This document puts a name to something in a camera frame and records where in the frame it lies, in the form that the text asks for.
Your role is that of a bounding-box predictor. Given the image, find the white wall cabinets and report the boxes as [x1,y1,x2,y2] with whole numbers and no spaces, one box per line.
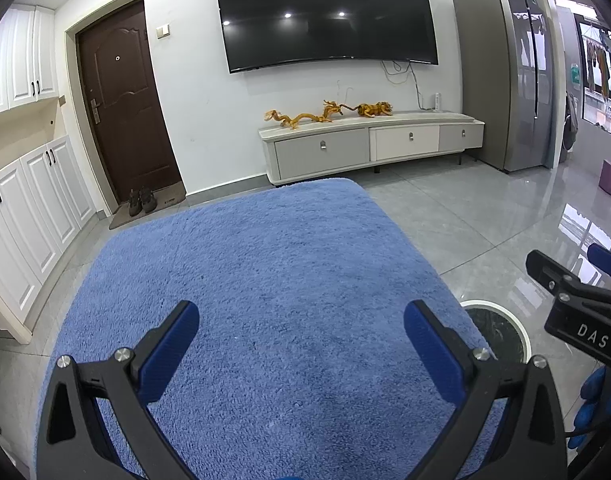
[0,4,60,119]

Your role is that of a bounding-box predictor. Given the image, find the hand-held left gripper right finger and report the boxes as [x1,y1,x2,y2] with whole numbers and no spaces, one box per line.
[403,300,569,480]

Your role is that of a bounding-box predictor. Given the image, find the hanging clothes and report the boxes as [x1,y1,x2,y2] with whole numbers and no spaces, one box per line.
[584,40,611,102]

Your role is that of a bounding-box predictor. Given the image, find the blue fluffy mat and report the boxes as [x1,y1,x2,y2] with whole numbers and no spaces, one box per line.
[33,178,506,480]

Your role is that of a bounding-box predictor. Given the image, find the grey refrigerator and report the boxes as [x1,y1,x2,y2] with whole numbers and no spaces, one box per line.
[450,0,559,174]

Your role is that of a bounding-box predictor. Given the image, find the television cables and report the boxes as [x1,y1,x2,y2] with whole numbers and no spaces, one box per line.
[382,60,436,111]

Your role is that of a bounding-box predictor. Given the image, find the small golden dragon figurine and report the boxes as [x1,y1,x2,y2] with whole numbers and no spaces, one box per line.
[321,100,356,122]

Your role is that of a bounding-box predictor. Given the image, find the brown entrance door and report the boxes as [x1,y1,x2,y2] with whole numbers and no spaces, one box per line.
[76,0,184,207]

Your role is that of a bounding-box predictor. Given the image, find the brown doormat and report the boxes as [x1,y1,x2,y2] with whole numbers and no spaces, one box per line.
[109,183,187,231]

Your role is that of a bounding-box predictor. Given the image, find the white rimmed trash bin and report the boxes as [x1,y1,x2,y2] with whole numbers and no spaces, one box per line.
[460,300,532,367]

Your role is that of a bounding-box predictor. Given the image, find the long golden dragon figurine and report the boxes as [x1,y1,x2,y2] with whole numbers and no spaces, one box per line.
[264,109,332,129]

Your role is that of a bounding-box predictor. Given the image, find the white television cabinet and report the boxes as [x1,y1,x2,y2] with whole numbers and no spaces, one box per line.
[258,110,485,188]

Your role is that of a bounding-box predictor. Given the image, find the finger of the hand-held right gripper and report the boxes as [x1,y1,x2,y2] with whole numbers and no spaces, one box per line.
[525,250,589,303]
[587,244,611,291]

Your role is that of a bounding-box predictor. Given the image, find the golden tiger figurine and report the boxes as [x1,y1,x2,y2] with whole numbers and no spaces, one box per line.
[355,102,393,119]

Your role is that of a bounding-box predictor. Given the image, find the person's right hand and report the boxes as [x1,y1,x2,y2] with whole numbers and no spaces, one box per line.
[568,366,611,451]

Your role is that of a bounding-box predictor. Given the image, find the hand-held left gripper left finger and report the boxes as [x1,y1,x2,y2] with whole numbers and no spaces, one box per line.
[34,300,201,480]

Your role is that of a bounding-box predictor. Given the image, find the white floor cabinets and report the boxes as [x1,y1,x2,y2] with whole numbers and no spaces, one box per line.
[0,135,96,345]

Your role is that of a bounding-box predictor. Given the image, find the black wall television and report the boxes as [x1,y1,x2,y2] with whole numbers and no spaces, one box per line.
[214,0,440,75]

